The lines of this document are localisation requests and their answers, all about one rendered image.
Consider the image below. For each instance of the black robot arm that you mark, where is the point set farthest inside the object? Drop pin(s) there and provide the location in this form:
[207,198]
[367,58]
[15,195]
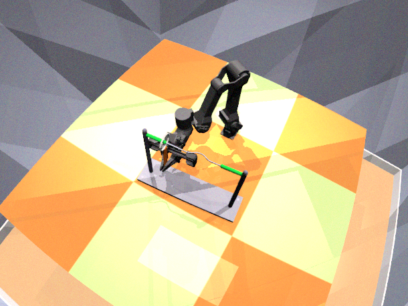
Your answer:
[185,119]

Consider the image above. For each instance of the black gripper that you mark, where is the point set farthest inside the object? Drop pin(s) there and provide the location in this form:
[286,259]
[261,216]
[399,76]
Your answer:
[176,154]

